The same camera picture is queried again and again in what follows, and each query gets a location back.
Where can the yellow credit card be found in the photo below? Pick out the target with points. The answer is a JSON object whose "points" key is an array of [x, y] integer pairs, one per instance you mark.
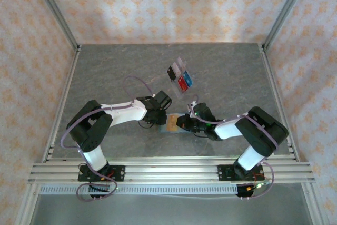
{"points": [[172, 125]]}

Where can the blue leather card holder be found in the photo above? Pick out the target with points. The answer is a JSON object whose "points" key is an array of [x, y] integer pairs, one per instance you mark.
{"points": [[163, 131]]}

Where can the red credit card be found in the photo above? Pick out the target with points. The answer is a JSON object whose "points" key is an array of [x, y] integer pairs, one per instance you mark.
{"points": [[182, 84]]}

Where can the blue credit card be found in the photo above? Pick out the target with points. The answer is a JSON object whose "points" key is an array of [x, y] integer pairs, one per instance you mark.
{"points": [[187, 78]]}

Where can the white grey credit card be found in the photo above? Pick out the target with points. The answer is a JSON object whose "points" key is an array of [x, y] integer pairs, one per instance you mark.
{"points": [[176, 68]]}

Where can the lavender credit card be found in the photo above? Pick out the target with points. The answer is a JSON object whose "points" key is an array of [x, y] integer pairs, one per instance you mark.
{"points": [[181, 62]]}

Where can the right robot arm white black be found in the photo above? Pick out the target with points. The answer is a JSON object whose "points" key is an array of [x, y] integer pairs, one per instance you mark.
{"points": [[263, 130]]}

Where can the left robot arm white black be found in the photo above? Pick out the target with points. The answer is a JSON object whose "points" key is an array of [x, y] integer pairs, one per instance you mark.
{"points": [[123, 114]]}

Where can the clear acrylic card stand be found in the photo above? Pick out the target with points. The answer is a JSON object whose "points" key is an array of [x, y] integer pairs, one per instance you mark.
{"points": [[179, 93]]}

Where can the aluminium base beam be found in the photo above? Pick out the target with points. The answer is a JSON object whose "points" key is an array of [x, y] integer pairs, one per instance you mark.
{"points": [[171, 172]]}

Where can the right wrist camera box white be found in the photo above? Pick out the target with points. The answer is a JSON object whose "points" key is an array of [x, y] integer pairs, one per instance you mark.
{"points": [[190, 106]]}

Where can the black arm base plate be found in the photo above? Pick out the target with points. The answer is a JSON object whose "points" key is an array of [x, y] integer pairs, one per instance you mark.
{"points": [[119, 172], [222, 173]]}

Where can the aluminium table side rail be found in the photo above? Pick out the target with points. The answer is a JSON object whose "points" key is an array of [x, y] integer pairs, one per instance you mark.
{"points": [[268, 67], [72, 67]]}

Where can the aluminium frame post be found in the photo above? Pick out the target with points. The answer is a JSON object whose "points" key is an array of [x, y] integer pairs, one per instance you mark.
{"points": [[285, 9], [56, 11]]}

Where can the aluminium frame leg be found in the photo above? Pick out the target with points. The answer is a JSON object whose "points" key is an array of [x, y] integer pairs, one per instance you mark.
{"points": [[27, 204], [314, 204]]}

